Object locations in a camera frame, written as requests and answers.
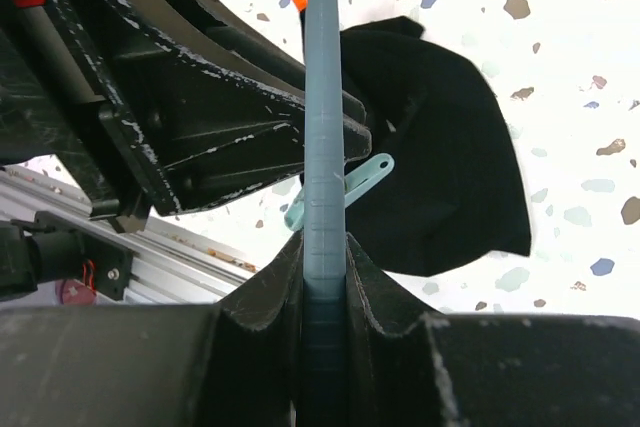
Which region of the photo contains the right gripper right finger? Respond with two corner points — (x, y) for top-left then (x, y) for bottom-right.
(346, 238), (639, 426)

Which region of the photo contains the teal hanger with clips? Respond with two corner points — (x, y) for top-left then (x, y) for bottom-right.
(296, 0), (348, 426)

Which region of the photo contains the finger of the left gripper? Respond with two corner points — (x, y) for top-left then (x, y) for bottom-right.
(109, 36), (374, 221)
(79, 0), (369, 123)

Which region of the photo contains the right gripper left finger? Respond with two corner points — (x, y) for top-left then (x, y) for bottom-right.
(1, 244), (300, 426)

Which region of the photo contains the light teal clothespin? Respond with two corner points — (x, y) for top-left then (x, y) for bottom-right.
(284, 153), (395, 232)

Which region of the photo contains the black underwear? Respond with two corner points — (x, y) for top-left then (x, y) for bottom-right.
(340, 16), (532, 277)

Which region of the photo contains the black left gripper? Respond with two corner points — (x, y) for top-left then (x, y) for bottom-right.
(1, 0), (180, 231)

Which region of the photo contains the aluminium rail frame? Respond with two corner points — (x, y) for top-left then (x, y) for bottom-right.
(1, 166), (254, 304)

